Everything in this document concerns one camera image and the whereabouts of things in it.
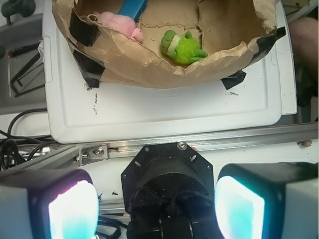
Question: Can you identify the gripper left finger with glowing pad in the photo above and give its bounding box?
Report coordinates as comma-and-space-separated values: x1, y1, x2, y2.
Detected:
0, 169, 99, 239

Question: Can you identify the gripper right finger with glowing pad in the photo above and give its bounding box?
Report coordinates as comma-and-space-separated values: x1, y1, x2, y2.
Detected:
215, 162, 319, 239

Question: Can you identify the green plush frog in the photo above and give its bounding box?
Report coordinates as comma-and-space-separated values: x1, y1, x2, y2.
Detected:
160, 30, 208, 65

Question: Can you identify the black hex key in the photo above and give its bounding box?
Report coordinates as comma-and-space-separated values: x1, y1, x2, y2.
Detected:
9, 52, 45, 98

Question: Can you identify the red and black pen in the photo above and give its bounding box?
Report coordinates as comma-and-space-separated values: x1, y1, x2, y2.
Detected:
8, 42, 40, 58

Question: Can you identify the brown paper bag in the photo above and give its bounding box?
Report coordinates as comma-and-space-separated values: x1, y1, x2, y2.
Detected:
52, 0, 285, 89

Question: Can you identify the pink plush pig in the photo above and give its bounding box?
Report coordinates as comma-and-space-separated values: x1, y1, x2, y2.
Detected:
94, 11, 144, 43

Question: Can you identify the dark green clamp knob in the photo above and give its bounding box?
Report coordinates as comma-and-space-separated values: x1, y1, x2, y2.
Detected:
1, 0, 36, 26

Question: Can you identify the blue rectangular block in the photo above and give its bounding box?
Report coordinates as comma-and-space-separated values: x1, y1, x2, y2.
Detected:
118, 0, 148, 22

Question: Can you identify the aluminium extrusion rail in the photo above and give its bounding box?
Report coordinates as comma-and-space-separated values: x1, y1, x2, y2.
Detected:
50, 121, 319, 168

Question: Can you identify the metal corner bracket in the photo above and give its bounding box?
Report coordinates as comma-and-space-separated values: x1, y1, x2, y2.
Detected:
78, 144, 109, 166

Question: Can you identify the black floor cable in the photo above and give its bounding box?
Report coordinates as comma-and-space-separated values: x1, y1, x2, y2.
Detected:
0, 109, 54, 172

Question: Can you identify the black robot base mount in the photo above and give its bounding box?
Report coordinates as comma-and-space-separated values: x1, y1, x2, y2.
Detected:
121, 142, 221, 239

